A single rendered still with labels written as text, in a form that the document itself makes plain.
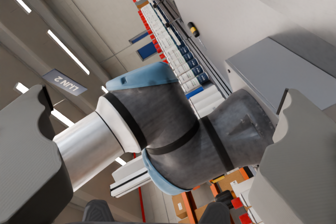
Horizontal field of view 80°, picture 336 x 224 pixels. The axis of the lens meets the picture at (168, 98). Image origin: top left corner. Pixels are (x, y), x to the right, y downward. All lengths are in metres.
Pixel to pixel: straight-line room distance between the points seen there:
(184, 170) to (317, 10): 0.31
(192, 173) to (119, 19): 8.03
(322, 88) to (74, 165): 0.37
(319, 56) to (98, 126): 0.34
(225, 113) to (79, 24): 8.15
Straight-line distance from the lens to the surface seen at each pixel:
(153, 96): 0.32
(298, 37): 0.40
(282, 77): 0.38
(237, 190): 1.16
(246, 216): 0.88
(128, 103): 0.31
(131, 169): 0.90
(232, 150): 0.38
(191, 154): 0.37
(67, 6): 8.30
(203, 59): 1.23
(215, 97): 1.08
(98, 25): 8.38
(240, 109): 0.37
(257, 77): 0.39
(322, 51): 0.37
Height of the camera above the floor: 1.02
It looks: 6 degrees up
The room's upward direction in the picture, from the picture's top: 119 degrees counter-clockwise
